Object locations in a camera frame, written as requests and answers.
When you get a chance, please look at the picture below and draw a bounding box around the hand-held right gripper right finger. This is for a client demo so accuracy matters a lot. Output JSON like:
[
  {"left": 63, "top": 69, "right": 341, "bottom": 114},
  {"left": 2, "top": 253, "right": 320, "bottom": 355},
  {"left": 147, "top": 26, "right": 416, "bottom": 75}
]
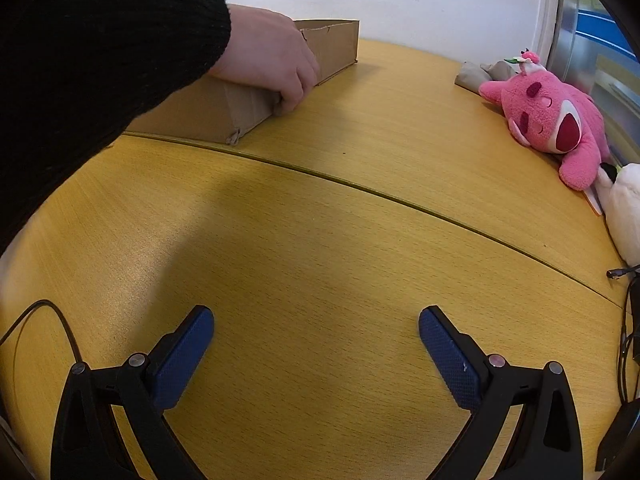
[{"left": 419, "top": 305, "right": 585, "bottom": 480}]

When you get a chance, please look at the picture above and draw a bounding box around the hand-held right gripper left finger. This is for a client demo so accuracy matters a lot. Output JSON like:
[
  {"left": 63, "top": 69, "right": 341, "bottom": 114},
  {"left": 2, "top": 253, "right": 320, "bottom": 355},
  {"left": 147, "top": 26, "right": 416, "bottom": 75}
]
[{"left": 50, "top": 305, "right": 216, "bottom": 480}]

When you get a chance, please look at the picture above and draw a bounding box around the brown cardboard box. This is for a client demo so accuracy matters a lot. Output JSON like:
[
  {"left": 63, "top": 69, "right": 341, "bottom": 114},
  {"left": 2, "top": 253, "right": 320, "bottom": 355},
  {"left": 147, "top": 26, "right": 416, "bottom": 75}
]
[{"left": 125, "top": 19, "right": 361, "bottom": 147}]

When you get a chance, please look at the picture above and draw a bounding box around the person's left forearm black sleeve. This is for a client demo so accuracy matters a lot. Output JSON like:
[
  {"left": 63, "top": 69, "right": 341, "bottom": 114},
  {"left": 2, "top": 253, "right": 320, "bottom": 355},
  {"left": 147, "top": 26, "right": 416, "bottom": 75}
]
[{"left": 0, "top": 0, "right": 232, "bottom": 261}]

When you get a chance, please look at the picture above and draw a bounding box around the person's left hand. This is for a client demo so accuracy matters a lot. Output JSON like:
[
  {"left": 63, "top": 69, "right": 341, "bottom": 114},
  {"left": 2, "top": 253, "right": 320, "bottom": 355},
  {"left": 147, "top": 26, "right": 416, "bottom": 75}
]
[{"left": 210, "top": 4, "right": 322, "bottom": 117}]

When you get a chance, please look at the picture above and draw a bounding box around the black flat device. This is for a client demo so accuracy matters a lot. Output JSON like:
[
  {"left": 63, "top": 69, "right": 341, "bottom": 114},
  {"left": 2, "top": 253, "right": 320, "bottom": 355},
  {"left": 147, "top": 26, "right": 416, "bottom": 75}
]
[{"left": 595, "top": 402, "right": 640, "bottom": 472}]

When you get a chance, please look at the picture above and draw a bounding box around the white plush toy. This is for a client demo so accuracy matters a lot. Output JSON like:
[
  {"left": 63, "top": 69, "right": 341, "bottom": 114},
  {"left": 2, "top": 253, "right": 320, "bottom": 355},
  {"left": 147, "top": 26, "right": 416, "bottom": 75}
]
[{"left": 592, "top": 162, "right": 640, "bottom": 268}]

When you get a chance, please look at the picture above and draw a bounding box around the pink plush toy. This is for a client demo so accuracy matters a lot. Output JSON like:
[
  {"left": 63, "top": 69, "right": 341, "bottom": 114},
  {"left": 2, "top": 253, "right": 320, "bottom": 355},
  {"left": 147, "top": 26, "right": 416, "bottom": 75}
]
[{"left": 478, "top": 51, "right": 612, "bottom": 192}]

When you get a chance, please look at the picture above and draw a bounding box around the grey cloth pouch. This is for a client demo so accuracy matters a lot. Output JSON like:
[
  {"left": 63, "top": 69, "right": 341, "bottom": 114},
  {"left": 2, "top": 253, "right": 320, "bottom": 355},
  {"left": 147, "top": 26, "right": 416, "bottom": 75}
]
[{"left": 454, "top": 60, "right": 521, "bottom": 92}]

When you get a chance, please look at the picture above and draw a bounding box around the thin black cable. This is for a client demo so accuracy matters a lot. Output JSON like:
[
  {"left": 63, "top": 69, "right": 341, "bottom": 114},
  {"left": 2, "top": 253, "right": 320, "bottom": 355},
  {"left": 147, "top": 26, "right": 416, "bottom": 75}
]
[{"left": 0, "top": 300, "right": 83, "bottom": 363}]

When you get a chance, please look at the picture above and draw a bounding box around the black cable with plug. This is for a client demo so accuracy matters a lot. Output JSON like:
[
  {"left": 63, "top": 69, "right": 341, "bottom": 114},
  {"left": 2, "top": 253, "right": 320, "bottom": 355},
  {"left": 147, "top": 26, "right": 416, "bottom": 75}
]
[{"left": 606, "top": 266, "right": 640, "bottom": 406}]

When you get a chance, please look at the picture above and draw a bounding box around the metal window frame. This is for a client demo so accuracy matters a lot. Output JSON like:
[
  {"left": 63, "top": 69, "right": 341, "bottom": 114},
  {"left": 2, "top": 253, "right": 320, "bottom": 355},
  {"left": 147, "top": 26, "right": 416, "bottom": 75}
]
[{"left": 542, "top": 0, "right": 640, "bottom": 161}]

